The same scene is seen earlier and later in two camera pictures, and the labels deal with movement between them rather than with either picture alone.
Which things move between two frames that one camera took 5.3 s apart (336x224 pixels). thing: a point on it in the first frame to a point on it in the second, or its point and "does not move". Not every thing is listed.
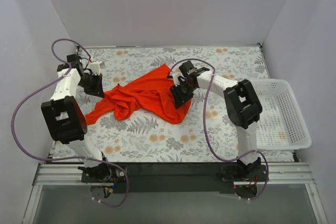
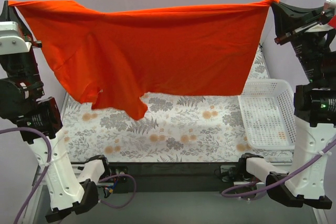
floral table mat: [205, 134] does not move
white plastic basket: [282, 125] does not move
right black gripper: [180, 93] to [293, 33]
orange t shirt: [149, 95] to [113, 59]
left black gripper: [94, 85] to [29, 42]
